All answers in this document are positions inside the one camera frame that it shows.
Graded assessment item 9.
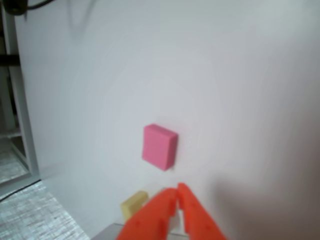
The white foam cuboid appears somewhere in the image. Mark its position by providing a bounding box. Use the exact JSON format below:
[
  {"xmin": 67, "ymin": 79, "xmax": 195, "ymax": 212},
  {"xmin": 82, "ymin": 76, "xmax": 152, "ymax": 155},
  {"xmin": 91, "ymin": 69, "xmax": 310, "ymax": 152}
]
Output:
[{"xmin": 167, "ymin": 207, "xmax": 187, "ymax": 236}]

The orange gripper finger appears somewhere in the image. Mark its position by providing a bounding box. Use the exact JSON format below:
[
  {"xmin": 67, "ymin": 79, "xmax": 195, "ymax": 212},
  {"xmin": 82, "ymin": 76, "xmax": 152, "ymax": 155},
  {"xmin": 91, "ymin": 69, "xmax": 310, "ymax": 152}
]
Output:
[
  {"xmin": 116, "ymin": 187, "xmax": 180, "ymax": 240},
  {"xmin": 177, "ymin": 182, "xmax": 229, "ymax": 240}
]

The white cardboard bin box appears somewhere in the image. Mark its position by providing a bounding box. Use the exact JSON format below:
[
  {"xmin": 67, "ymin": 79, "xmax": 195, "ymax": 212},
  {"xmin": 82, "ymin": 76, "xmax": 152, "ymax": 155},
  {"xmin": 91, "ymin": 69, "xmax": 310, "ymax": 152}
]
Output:
[{"xmin": 89, "ymin": 221, "xmax": 188, "ymax": 240}]

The yellow foam cuboid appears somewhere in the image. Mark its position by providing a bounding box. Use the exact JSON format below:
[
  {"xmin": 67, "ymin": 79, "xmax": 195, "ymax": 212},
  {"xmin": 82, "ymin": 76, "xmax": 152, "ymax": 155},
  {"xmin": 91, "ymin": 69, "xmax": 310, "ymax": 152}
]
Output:
[{"xmin": 119, "ymin": 190, "xmax": 150, "ymax": 223}]

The thick black cable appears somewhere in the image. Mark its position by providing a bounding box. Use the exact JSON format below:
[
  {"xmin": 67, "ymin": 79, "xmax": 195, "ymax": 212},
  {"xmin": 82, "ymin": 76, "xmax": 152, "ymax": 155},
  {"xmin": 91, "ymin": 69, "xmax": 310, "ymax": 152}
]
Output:
[{"xmin": 4, "ymin": 0, "xmax": 55, "ymax": 16}]

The pink foam cuboid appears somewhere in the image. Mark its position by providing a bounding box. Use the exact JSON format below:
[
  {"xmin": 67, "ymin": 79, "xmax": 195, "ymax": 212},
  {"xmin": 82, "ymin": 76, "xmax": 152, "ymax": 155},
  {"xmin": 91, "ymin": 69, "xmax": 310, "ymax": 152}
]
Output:
[{"xmin": 141, "ymin": 122, "xmax": 179, "ymax": 173}]

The white shelf unit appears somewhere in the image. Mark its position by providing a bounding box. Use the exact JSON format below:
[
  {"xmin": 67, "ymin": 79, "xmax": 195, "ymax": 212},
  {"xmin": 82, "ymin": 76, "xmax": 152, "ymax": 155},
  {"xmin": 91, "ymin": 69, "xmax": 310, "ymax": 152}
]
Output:
[{"xmin": 0, "ymin": 0, "xmax": 41, "ymax": 185}]

